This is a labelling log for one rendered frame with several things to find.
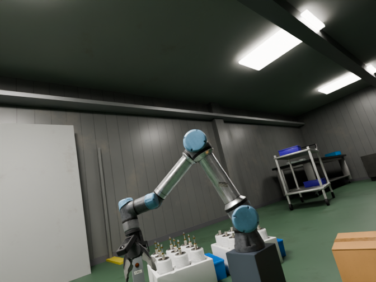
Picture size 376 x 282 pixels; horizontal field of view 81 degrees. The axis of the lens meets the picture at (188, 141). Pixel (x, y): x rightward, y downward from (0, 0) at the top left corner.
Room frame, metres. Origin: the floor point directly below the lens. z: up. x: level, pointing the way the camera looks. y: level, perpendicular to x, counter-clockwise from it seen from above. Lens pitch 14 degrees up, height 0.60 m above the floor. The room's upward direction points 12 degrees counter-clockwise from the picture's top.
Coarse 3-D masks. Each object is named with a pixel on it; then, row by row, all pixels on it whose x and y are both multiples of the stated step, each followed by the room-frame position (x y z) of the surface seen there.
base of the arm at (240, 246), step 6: (240, 234) 1.17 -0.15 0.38; (246, 234) 1.15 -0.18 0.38; (252, 234) 1.15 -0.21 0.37; (258, 234) 1.18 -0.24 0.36; (234, 240) 1.23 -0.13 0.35; (240, 240) 1.16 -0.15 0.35; (246, 240) 1.15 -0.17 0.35; (252, 240) 1.15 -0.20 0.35; (258, 240) 1.16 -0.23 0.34; (234, 246) 1.20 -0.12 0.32; (240, 246) 1.16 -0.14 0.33; (246, 246) 1.14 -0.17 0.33; (252, 246) 1.14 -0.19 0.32; (258, 246) 1.14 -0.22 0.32; (264, 246) 1.17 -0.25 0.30; (240, 252) 1.16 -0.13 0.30; (246, 252) 1.14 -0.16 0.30
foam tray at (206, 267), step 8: (192, 264) 1.60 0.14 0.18; (200, 264) 1.60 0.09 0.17; (208, 264) 1.62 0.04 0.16; (152, 272) 1.62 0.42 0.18; (168, 272) 1.53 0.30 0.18; (176, 272) 1.54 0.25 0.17; (184, 272) 1.55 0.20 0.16; (192, 272) 1.57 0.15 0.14; (200, 272) 1.59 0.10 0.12; (208, 272) 1.61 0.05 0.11; (152, 280) 1.68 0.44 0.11; (160, 280) 1.50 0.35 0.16; (168, 280) 1.51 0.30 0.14; (176, 280) 1.53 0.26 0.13; (184, 280) 1.55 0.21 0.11; (192, 280) 1.57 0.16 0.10; (200, 280) 1.59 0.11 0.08; (208, 280) 1.61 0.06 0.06; (216, 280) 1.63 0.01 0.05
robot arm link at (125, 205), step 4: (124, 200) 1.10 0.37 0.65; (128, 200) 1.10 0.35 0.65; (132, 200) 1.12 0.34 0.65; (120, 204) 1.10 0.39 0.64; (124, 204) 1.09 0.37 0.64; (128, 204) 1.10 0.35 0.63; (132, 204) 1.09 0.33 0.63; (120, 208) 1.09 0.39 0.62; (124, 208) 1.09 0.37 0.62; (128, 208) 1.09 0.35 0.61; (132, 208) 1.08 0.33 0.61; (120, 212) 1.10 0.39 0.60; (124, 212) 1.09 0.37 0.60; (128, 212) 1.09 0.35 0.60; (132, 212) 1.09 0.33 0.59; (124, 216) 1.08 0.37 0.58; (128, 216) 1.08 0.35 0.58; (132, 216) 1.09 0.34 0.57; (136, 216) 1.11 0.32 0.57; (124, 220) 1.08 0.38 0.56; (128, 220) 1.08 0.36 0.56
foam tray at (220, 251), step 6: (264, 240) 1.81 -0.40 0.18; (270, 240) 1.81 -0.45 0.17; (276, 240) 1.83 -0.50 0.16; (216, 246) 1.95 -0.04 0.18; (222, 246) 1.94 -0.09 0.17; (276, 246) 1.82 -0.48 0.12; (216, 252) 1.98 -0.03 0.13; (222, 252) 1.86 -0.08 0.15; (282, 258) 1.83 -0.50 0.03; (228, 270) 1.82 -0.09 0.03
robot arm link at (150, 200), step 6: (138, 198) 1.11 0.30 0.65; (144, 198) 1.08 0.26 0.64; (150, 198) 1.08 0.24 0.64; (156, 198) 1.12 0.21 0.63; (138, 204) 1.08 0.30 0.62; (144, 204) 1.08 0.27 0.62; (150, 204) 1.08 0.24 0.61; (156, 204) 1.09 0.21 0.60; (138, 210) 1.09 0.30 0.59; (144, 210) 1.10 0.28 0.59
